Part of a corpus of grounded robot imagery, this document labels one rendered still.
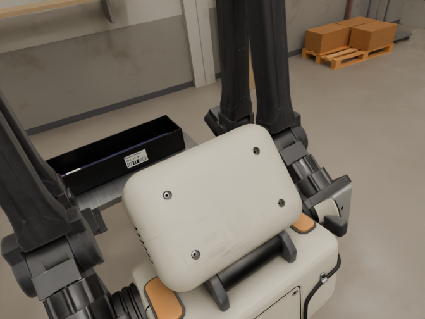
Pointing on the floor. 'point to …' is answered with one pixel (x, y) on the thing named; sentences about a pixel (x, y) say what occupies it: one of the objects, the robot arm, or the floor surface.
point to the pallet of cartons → (349, 41)
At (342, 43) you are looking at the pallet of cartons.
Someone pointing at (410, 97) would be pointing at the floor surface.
